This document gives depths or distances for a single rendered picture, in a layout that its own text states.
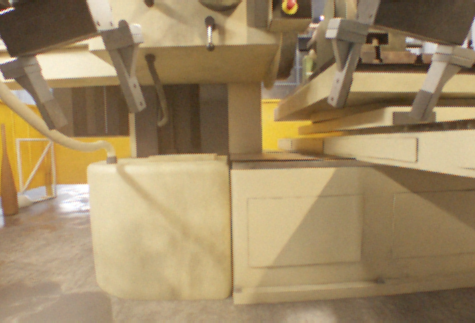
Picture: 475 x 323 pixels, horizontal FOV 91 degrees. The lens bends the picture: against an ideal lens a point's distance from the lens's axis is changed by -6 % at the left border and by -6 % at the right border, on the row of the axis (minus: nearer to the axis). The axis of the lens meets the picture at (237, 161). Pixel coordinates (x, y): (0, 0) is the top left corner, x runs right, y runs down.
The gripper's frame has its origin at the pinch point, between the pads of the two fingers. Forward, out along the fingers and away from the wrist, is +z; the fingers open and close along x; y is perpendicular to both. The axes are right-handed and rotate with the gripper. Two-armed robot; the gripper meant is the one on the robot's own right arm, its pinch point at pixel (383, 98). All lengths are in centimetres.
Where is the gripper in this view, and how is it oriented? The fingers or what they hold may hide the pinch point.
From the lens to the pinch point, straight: 40.3
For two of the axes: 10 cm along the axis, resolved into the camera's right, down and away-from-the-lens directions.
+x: 9.9, 1.0, 1.3
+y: 0.7, 4.6, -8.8
